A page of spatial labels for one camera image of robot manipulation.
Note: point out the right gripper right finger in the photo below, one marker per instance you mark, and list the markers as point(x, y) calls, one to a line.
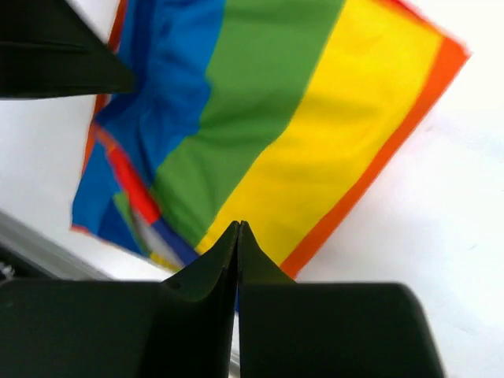
point(289, 329)

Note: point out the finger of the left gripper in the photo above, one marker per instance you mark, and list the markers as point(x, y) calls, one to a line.
point(48, 51)

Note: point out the rainbow striped shorts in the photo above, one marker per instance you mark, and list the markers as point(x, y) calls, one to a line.
point(277, 113)

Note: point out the aluminium front rail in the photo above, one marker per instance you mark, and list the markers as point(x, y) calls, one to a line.
point(40, 256)

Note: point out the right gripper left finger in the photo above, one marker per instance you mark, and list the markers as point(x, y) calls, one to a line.
point(180, 327)

